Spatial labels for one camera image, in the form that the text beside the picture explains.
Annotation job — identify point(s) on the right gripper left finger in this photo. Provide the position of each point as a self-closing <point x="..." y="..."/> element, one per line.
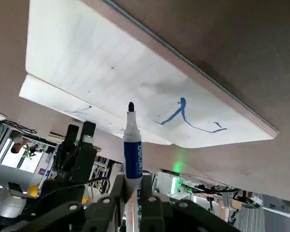
<point x="99" y="212"/>

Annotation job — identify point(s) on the white lined notebook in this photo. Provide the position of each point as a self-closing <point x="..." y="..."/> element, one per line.
<point x="111" y="60"/>

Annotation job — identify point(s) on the blue white marker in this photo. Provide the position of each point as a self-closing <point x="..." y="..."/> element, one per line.
<point x="133" y="157"/>

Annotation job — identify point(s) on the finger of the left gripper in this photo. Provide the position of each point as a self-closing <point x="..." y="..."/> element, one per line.
<point x="88" y="134"/>
<point x="71" y="135"/>

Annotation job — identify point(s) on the yellow hard hat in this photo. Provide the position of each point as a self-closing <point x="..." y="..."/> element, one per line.
<point x="33" y="191"/>

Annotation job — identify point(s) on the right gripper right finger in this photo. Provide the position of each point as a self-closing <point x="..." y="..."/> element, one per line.
<point x="164" y="215"/>

